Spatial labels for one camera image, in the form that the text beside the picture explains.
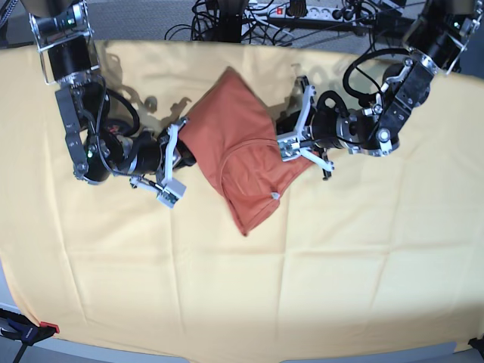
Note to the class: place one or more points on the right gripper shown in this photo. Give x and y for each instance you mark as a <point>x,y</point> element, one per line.
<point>146,154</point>

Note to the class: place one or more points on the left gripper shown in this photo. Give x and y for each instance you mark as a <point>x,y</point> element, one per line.
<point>320,122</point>

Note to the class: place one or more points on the terracotta orange T-shirt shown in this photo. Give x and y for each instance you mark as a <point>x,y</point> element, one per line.
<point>232,137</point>

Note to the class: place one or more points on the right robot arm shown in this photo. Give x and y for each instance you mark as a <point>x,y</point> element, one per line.
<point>104,135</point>

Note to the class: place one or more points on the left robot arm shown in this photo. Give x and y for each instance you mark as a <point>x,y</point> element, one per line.
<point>433,44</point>

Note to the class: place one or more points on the white power strip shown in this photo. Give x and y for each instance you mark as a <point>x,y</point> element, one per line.
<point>309,17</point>

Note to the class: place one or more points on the yellow table cloth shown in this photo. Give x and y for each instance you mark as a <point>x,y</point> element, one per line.
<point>387,255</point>

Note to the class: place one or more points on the blue black bar clamp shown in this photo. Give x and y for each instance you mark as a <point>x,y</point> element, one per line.
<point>17,327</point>

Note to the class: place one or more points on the black clamp right corner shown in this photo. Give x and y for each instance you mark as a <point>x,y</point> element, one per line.
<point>477,343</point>

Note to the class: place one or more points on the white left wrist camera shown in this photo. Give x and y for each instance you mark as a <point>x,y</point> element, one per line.
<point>289,148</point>

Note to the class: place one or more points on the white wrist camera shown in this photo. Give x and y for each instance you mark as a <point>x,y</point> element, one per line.
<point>289,148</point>
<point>171,192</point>

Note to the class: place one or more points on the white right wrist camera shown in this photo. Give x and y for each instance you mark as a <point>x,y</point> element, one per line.
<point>171,192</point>

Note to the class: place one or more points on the black table stand post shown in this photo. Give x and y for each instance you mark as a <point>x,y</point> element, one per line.
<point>229,23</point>

